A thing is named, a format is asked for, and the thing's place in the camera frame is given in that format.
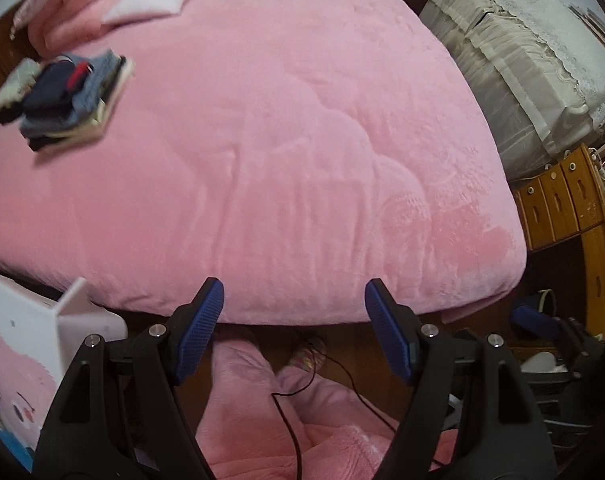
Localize pale green folded cloth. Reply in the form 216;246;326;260
0;57;39;108

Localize red and navy jacket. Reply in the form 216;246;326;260
21;60;96;116

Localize black cable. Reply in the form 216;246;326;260
270;335;400;480

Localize stack of folded clothes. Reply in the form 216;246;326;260
20;50;136;153

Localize pink folded quilt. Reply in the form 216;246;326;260
10;0;138;56

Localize person's pink pajama pants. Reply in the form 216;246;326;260
195;340;458;480

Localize pink bed blanket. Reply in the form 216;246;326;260
0;0;528;326

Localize pink patterned slipper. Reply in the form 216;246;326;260
287;345;328;373

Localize beige lace-covered furniture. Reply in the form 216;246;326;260
419;0;605;181

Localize white printed storage box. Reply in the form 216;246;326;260
0;262;128;480

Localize white pillow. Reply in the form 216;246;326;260
101;0;202;26

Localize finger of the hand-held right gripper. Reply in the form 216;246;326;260
512;304;605;361

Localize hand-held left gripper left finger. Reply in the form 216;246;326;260
32;277;226;480

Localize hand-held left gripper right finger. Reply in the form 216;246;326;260
365;278;558;480

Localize wooden drawer cabinet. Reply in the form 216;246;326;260
512;142;605;346

